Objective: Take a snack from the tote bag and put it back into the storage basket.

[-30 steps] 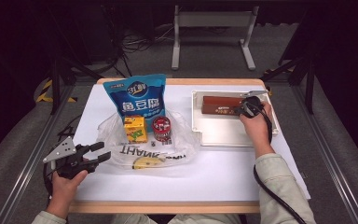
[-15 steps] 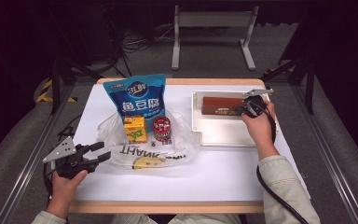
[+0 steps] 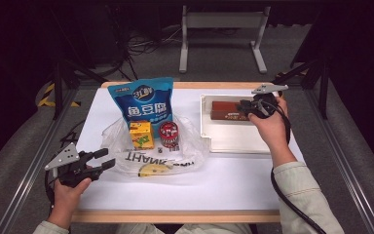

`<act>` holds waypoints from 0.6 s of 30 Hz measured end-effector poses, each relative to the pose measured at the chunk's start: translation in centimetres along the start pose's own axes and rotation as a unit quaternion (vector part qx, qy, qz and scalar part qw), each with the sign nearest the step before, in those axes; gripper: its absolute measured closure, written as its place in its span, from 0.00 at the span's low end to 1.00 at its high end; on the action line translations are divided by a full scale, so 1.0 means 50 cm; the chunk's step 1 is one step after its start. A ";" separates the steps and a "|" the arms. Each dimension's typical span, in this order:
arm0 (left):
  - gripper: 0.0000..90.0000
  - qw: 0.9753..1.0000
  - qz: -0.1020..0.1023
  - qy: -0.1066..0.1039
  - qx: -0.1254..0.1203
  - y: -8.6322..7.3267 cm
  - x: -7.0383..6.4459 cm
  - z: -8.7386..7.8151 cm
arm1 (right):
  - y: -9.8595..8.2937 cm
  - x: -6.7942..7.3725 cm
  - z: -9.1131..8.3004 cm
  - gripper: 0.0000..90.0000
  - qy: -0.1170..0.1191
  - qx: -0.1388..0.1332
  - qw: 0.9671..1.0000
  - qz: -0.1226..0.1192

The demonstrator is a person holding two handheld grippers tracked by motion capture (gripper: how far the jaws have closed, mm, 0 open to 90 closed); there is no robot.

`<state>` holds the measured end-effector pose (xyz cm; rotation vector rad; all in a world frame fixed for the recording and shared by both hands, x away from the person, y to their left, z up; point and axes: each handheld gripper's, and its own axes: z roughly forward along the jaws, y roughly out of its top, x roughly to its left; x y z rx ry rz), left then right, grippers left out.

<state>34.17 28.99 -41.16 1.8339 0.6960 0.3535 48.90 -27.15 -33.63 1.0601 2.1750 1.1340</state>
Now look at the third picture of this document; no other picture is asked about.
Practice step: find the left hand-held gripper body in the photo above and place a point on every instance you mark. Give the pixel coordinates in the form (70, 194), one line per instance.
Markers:
(63, 157)

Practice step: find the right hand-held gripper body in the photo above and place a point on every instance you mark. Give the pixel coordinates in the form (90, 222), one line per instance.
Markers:
(263, 104)

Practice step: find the person's legs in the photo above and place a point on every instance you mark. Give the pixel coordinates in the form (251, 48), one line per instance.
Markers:
(185, 229)

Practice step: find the red round can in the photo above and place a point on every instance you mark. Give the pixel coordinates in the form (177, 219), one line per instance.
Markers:
(168, 133)

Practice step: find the white metal stand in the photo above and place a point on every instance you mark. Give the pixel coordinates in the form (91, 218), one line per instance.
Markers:
(224, 21)

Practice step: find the yellow black striped tape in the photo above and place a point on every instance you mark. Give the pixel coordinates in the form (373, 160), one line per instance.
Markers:
(47, 96)

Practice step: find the black metal stand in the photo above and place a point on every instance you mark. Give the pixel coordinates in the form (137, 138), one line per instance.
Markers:
(318, 81)

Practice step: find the translucent plastic shopping bag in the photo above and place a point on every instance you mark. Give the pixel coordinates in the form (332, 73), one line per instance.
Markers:
(175, 162)

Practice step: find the white table cover board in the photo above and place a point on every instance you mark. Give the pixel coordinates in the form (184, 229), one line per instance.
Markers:
(191, 191)

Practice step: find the blue snack bag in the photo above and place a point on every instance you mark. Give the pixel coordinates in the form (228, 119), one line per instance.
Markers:
(142, 100)

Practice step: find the brown rectangular box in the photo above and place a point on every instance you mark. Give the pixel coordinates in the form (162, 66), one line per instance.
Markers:
(225, 110)

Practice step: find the yellow drink carton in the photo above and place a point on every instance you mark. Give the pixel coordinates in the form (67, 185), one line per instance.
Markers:
(142, 135)

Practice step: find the white plastic tray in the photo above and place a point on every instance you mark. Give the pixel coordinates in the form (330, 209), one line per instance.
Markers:
(233, 136)

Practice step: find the aluminium floor rail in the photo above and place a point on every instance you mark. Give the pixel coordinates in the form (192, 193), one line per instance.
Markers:
(344, 162)
(29, 175)

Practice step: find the person's right hand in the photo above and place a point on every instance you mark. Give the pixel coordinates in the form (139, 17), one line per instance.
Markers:
(271, 128)

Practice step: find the person's left hand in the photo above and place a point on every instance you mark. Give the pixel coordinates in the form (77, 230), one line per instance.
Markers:
(68, 195)

